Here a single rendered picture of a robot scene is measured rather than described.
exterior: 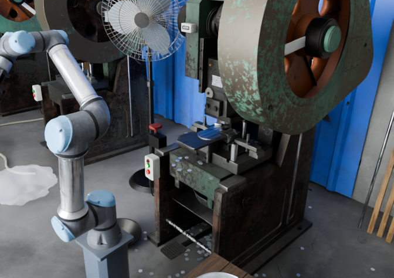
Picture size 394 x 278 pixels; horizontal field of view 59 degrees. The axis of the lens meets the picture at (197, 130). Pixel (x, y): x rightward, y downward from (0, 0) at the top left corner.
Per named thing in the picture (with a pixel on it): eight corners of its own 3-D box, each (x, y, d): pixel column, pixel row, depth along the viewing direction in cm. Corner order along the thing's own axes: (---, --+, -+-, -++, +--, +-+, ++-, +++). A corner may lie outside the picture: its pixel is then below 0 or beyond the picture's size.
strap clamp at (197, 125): (210, 138, 198) (210, 121, 194) (190, 129, 209) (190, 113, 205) (217, 135, 202) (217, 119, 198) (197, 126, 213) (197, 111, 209)
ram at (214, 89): (220, 119, 174) (224, 60, 162) (199, 111, 184) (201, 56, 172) (242, 112, 185) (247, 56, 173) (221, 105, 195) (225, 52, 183)
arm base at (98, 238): (101, 255, 146) (99, 236, 142) (80, 238, 155) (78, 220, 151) (128, 237, 157) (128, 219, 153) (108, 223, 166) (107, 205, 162)
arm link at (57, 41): (128, 121, 128) (63, 21, 137) (103, 130, 120) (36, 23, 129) (116, 137, 136) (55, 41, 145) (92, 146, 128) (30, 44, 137)
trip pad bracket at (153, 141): (159, 168, 202) (158, 137, 194) (149, 162, 208) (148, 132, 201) (167, 164, 206) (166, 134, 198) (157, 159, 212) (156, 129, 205)
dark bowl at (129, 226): (109, 267, 199) (108, 257, 197) (84, 240, 219) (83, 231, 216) (151, 243, 219) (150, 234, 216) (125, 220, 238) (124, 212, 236)
